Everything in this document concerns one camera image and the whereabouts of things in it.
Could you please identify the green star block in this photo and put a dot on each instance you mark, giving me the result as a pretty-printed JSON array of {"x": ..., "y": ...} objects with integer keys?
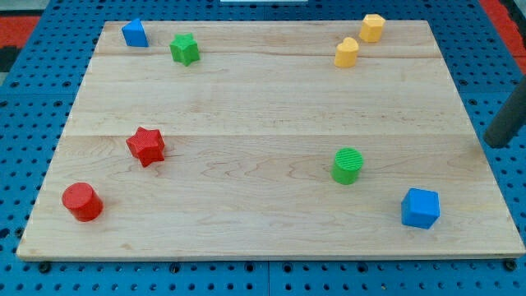
[{"x": 184, "y": 49}]

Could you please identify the blue cube block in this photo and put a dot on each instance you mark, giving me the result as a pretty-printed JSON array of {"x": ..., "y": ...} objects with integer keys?
[{"x": 420, "y": 208}]

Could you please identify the red star block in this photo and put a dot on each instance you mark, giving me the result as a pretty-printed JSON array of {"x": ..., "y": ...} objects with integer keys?
[{"x": 147, "y": 145}]

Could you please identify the red cylinder block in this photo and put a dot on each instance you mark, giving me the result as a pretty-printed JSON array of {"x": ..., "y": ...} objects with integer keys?
[{"x": 82, "y": 202}]

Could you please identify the green cylinder block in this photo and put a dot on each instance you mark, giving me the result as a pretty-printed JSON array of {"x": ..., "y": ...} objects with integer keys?
[{"x": 347, "y": 166}]

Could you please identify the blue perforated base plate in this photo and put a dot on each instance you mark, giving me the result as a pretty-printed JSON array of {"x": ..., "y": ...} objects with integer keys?
[{"x": 40, "y": 89}]

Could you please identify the blue triangle block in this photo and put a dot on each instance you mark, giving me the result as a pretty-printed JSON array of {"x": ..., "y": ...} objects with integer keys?
[{"x": 134, "y": 34}]

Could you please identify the light wooden board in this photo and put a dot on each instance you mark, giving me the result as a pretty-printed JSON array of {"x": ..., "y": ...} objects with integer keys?
[{"x": 250, "y": 133}]

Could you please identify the yellow hexagon block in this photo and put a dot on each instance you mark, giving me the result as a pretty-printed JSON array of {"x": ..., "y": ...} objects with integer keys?
[{"x": 372, "y": 28}]

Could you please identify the yellow heart block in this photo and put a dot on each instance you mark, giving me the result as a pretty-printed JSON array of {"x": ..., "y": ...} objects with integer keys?
[{"x": 346, "y": 54}]

